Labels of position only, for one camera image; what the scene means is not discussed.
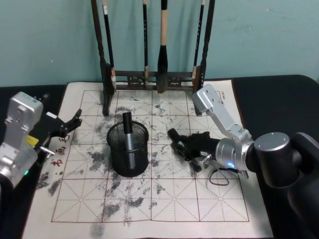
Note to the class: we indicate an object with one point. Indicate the silver pen with black cap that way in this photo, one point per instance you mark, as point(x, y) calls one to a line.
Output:
point(128, 139)

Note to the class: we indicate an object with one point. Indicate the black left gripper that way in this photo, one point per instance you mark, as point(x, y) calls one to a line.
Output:
point(51, 127)

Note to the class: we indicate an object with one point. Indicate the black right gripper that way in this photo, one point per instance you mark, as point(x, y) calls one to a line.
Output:
point(203, 147)

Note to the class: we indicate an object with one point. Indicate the thin black calligraphy brush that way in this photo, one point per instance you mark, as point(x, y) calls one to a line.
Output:
point(198, 37)
point(145, 37)
point(109, 37)

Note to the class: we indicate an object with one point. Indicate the black table cloth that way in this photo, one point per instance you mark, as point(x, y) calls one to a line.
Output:
point(274, 104)

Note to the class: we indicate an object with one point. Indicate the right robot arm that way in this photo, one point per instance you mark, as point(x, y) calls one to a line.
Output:
point(274, 152)

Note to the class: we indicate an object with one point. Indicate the dark wooden brush rack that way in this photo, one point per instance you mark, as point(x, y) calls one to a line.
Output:
point(104, 74)

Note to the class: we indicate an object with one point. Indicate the cream grid calligraphy felt mat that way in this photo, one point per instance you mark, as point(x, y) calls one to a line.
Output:
point(174, 199)

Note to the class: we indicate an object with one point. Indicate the black mesh pen cup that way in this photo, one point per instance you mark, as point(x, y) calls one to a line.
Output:
point(117, 154)

